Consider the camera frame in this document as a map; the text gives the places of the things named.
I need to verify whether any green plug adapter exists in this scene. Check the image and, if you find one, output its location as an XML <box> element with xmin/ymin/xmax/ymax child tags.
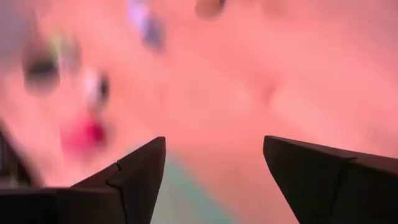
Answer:
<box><xmin>21</xmin><ymin>37</ymin><xmax>75</xmax><ymax>97</ymax></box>

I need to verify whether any black cylinder top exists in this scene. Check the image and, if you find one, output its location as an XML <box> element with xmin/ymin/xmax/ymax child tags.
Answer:
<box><xmin>82</xmin><ymin>70</ymin><xmax>113</xmax><ymax>105</ymax></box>

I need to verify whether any lavender plug adapter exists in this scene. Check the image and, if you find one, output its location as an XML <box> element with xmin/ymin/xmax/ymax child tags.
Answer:
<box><xmin>126</xmin><ymin>0</ymin><xmax>167</xmax><ymax>52</ymax></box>

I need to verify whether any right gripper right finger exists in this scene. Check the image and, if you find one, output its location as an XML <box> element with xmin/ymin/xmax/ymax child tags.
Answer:
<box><xmin>262</xmin><ymin>135</ymin><xmax>398</xmax><ymax>224</ymax></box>

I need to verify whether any red plug adapter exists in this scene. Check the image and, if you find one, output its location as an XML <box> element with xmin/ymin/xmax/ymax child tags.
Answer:
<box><xmin>60</xmin><ymin>116</ymin><xmax>114</xmax><ymax>156</ymax></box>

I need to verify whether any black-capped orange cylinder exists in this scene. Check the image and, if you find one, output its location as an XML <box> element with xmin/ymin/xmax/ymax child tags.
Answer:
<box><xmin>194</xmin><ymin>0</ymin><xmax>228</xmax><ymax>21</ymax></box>

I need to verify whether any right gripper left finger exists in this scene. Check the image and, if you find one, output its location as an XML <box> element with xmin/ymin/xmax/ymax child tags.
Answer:
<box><xmin>0</xmin><ymin>136</ymin><xmax>167</xmax><ymax>224</ymax></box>

